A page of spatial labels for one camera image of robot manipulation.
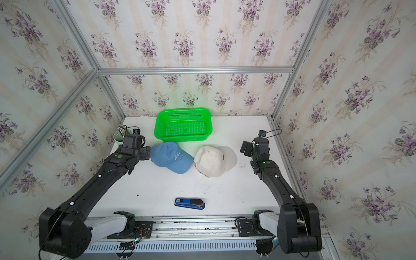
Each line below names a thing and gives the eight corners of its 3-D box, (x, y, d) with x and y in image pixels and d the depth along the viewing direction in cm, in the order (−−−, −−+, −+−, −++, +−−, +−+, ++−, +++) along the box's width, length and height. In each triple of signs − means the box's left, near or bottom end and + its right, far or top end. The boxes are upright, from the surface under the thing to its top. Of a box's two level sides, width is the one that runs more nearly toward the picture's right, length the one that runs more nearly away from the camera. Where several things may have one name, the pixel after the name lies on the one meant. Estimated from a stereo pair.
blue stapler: (174, 206, 82) (173, 203, 78) (176, 198, 84) (175, 195, 81) (204, 210, 81) (204, 207, 77) (205, 202, 83) (205, 199, 80)
